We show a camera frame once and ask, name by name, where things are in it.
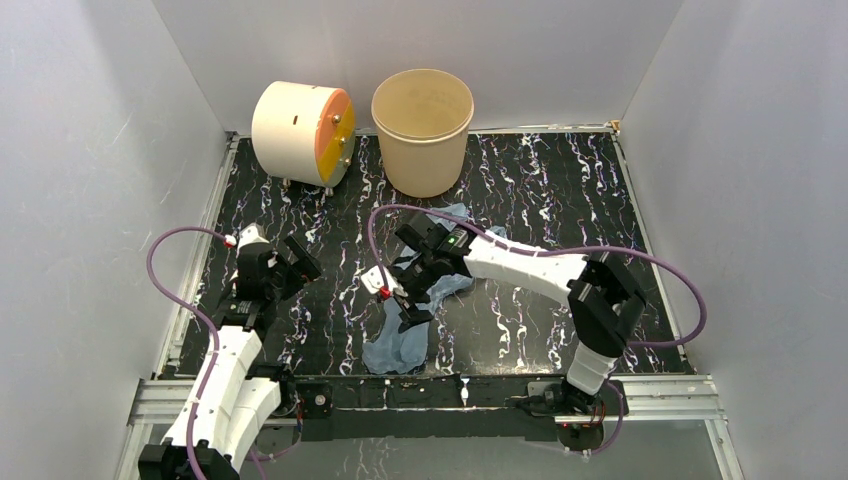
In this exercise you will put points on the translucent blue plastic trash bag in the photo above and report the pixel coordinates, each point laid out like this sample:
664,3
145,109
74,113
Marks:
402,349

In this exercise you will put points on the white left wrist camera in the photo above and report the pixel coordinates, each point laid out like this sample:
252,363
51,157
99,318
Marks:
251,234

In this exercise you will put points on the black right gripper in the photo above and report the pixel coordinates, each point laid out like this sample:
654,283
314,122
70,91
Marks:
410,314

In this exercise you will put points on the white cylinder with orange face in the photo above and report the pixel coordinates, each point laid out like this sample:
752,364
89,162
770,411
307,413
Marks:
304,133

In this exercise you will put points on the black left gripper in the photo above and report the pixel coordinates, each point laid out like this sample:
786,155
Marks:
308,266

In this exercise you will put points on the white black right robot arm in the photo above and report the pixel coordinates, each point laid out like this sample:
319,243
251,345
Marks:
604,299

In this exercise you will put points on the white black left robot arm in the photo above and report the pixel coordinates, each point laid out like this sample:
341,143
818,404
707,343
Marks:
233,394

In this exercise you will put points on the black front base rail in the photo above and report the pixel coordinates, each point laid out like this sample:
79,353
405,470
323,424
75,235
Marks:
446,406

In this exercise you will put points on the beige round trash bin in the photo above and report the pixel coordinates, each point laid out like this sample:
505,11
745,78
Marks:
422,118

